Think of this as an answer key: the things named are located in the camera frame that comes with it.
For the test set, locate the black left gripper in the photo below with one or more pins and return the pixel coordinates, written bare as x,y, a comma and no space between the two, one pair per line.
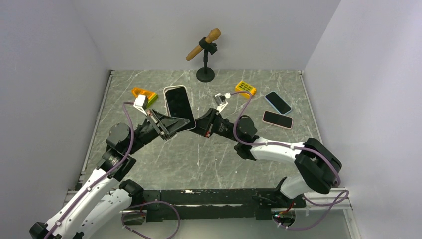
168,124

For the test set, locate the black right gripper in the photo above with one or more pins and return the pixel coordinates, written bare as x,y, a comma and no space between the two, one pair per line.
206,125

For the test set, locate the beige phone case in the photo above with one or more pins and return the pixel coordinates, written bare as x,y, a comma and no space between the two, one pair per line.
165,99

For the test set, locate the phone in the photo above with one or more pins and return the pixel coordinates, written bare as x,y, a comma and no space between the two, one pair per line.
278,103
277,120

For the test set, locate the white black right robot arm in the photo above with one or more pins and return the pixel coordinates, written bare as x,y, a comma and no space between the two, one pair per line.
318,168

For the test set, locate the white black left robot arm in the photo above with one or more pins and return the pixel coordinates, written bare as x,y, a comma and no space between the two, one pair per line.
106,192

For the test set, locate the phone in blue case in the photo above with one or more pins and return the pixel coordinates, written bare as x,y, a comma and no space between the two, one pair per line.
278,103

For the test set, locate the orange green toy block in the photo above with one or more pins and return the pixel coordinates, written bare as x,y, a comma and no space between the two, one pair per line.
151,95

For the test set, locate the black microphone stand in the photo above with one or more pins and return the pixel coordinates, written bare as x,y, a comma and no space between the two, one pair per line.
205,74

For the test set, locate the yellow toy brick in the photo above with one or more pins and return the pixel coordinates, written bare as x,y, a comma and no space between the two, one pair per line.
248,88

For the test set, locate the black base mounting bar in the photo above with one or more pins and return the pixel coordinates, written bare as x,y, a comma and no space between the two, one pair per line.
195,204

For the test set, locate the wooden microphone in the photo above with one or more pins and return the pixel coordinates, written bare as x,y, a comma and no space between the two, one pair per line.
206,43

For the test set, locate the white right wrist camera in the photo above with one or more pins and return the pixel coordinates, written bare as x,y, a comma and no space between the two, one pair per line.
221,101

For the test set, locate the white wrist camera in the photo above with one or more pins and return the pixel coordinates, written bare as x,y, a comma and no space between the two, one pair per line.
140,103
221,101

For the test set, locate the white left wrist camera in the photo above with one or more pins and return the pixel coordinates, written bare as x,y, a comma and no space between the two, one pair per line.
140,103

